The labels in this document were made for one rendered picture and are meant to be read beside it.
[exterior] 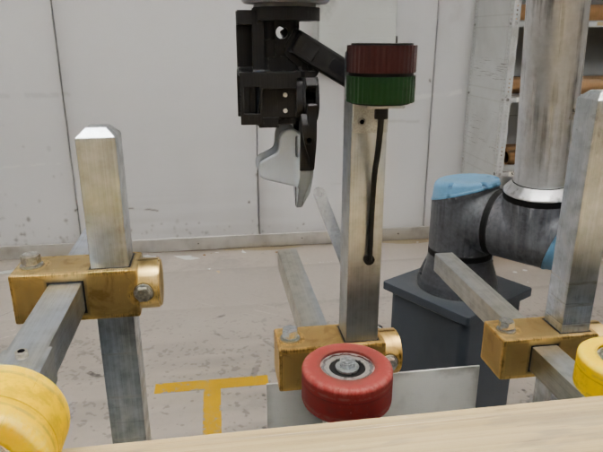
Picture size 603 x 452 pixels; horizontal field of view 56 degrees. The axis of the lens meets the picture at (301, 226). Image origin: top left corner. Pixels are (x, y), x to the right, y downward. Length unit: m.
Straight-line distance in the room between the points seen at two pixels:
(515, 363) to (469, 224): 0.65
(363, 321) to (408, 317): 0.83
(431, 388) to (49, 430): 0.47
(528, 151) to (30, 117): 2.65
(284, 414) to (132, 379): 0.19
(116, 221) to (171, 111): 2.66
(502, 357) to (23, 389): 0.49
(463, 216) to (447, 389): 0.64
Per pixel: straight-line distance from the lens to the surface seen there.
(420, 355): 1.46
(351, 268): 0.59
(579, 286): 0.71
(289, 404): 0.70
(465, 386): 0.76
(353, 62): 0.50
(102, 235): 0.57
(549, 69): 1.19
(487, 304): 0.79
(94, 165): 0.55
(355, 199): 0.57
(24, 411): 0.39
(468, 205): 1.32
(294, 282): 0.79
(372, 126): 0.55
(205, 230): 3.35
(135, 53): 3.20
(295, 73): 0.60
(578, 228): 0.68
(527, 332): 0.71
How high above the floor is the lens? 1.18
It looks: 18 degrees down
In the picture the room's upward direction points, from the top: straight up
